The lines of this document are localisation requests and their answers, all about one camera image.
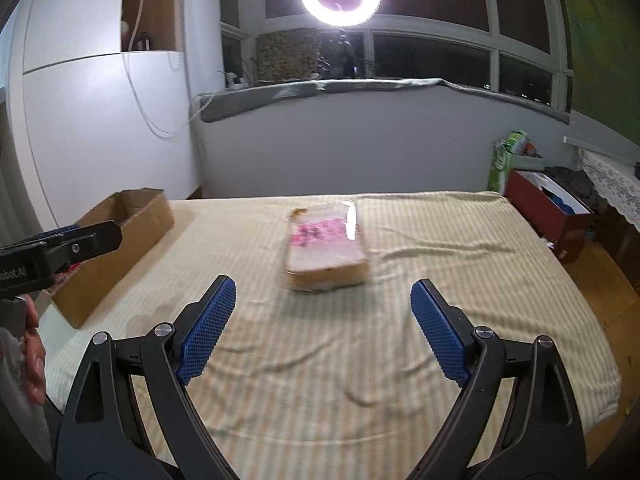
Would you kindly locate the woven wicker basket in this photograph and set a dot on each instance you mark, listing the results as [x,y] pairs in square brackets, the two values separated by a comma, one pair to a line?
[290,54]

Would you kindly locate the red storage box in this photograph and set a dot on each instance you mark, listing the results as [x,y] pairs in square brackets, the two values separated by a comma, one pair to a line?
[553,212]

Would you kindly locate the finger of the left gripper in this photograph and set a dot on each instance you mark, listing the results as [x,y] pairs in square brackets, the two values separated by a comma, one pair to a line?
[83,244]
[55,232]

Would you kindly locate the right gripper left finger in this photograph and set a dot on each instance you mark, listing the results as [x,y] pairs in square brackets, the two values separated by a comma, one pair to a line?
[129,415]

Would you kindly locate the sliced bread loaf bag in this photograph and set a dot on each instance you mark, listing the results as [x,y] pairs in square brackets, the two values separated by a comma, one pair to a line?
[326,249]

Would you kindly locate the striped beige bed cover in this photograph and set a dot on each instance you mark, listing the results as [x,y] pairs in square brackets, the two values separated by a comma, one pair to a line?
[343,384]

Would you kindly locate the brown cardboard box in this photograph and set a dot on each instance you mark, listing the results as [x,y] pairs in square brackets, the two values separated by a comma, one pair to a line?
[144,216]

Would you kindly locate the green wall painting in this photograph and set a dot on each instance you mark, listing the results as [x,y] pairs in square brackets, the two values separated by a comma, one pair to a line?
[604,50]

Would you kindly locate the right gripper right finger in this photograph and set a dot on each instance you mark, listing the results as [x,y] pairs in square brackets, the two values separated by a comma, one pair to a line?
[516,415]

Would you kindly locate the green tissue pack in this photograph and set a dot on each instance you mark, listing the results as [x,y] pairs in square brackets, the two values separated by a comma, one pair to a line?
[502,159]

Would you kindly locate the person's left hand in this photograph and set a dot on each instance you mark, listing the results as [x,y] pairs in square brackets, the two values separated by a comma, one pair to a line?
[22,354]

